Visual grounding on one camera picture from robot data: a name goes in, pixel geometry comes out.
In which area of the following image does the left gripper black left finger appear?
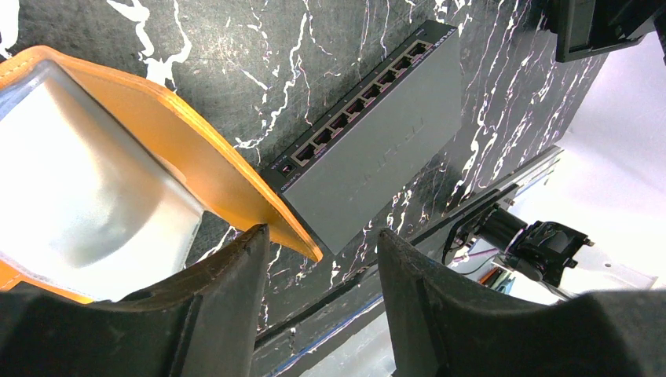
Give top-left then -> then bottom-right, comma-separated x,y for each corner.
1,224 -> 270,376

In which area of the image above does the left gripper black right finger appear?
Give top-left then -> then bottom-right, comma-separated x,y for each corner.
378,229 -> 665,376

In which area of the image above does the orange leather card holder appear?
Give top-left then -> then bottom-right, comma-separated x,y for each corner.
1,46 -> 323,303

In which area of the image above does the black plastic box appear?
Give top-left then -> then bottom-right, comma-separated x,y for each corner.
547,0 -> 665,63

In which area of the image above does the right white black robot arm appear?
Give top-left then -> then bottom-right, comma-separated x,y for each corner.
442,204 -> 665,299

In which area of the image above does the black network switch box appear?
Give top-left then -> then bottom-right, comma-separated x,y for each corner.
262,20 -> 463,254

